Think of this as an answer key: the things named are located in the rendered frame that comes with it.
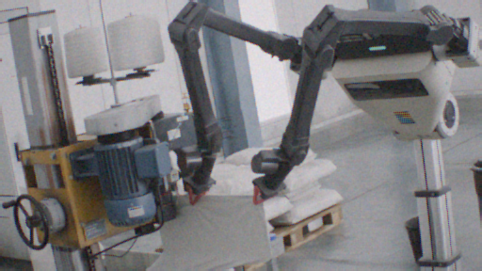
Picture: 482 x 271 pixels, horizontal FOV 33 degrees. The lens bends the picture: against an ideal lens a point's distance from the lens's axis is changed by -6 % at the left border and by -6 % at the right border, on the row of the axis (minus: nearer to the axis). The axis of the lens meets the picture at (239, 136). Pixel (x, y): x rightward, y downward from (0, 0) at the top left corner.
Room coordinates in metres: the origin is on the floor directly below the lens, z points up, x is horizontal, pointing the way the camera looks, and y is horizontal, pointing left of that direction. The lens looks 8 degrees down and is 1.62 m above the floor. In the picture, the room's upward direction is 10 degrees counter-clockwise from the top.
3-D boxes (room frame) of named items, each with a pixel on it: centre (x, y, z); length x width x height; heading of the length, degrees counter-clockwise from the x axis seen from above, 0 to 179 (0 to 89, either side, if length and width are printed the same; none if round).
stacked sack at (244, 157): (6.36, -0.18, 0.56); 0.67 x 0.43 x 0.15; 47
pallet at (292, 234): (6.10, 0.03, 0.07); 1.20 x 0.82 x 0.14; 139
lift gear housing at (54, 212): (2.53, 0.63, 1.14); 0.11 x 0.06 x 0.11; 47
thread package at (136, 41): (2.61, 0.26, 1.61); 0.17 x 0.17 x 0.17
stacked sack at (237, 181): (5.74, 0.06, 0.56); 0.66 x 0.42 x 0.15; 137
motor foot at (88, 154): (2.53, 0.44, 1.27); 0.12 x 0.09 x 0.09; 137
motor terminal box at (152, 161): (2.47, 0.26, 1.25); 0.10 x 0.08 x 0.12; 162
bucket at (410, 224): (4.90, -1.04, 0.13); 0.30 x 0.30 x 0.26
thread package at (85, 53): (2.79, 0.46, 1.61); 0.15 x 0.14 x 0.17; 47
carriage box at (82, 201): (2.68, 0.51, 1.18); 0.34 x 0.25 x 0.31; 137
